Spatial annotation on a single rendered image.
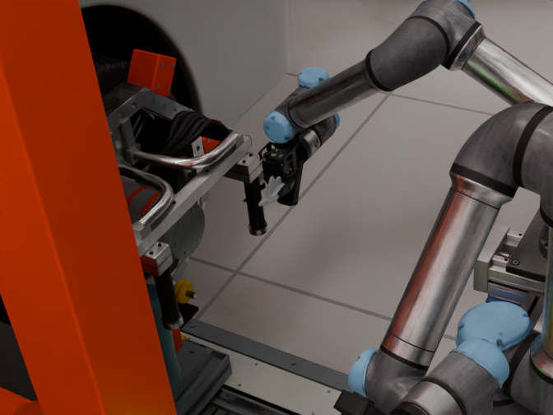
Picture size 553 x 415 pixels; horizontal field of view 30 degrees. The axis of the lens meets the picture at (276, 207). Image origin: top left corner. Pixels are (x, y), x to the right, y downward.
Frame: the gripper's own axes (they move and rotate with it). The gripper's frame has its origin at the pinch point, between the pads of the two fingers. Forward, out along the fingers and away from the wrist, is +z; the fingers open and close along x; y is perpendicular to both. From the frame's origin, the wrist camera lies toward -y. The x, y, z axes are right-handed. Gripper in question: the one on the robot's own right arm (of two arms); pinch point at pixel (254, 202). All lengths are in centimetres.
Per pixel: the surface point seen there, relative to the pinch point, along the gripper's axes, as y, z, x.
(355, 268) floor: -83, -72, -17
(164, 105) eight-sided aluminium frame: 21.1, 0.1, -20.7
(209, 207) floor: -83, -80, -81
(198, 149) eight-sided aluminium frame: 3.8, -8.5, -20.6
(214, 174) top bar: 14.5, 10.5, -1.5
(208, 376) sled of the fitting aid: -66, 2, -23
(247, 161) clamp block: 12.1, 1.0, 0.5
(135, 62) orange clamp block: 31.4, 0.6, -26.3
